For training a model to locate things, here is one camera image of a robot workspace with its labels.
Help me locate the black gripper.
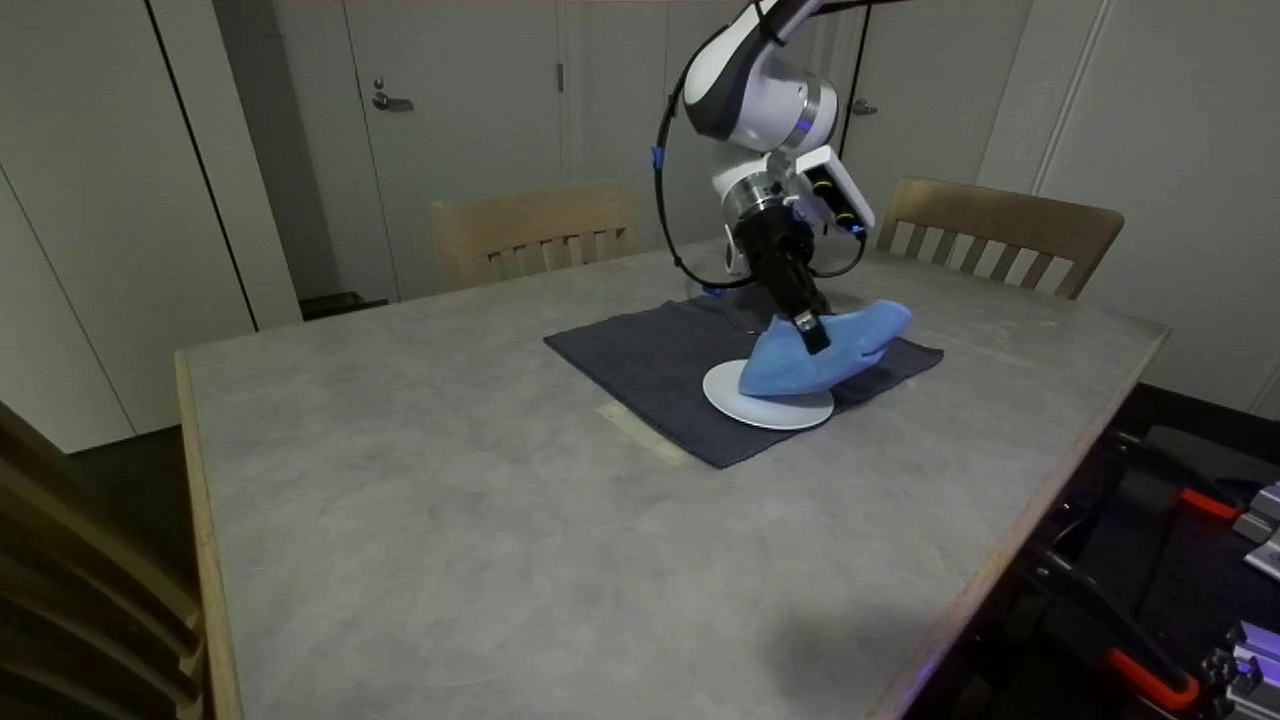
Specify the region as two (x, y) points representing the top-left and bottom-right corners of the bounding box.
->
(733, 208), (833, 357)

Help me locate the blue cloth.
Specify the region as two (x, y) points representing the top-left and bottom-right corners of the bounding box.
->
(741, 300), (917, 399)

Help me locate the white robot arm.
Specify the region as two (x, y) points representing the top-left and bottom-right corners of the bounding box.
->
(674, 0), (874, 350)

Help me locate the white round plate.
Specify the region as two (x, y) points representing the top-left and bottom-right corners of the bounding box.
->
(699, 360), (834, 432)

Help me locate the dark grey placemat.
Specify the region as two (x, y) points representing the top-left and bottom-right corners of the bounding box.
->
(549, 293), (943, 468)

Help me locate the right wooden chair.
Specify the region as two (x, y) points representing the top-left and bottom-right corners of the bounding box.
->
(874, 175), (1125, 300)

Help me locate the wooden chair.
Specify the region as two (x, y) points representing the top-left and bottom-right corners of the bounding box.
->
(431, 185), (636, 289)
(0, 409), (213, 720)
(874, 175), (1125, 300)

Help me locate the left wooden chair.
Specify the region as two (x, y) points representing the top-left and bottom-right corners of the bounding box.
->
(431, 185), (636, 289)

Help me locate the near wooden chair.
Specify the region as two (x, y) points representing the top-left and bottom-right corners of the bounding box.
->
(0, 409), (213, 720)

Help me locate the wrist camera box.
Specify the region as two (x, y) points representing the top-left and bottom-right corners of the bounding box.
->
(795, 144), (874, 239)

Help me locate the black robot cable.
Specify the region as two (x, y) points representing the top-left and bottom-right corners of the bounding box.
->
(647, 35), (762, 296)

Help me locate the left orange-handled clamp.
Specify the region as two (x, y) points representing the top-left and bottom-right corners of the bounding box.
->
(1031, 550), (1202, 717)

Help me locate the orange-handled clamp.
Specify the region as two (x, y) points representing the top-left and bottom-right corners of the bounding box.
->
(1130, 459), (1242, 523)
(1031, 550), (1202, 717)

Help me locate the right orange-handled clamp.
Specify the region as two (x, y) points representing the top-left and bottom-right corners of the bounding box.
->
(1130, 459), (1242, 523)

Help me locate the left door handle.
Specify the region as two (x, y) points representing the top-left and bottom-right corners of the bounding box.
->
(373, 80), (417, 113)

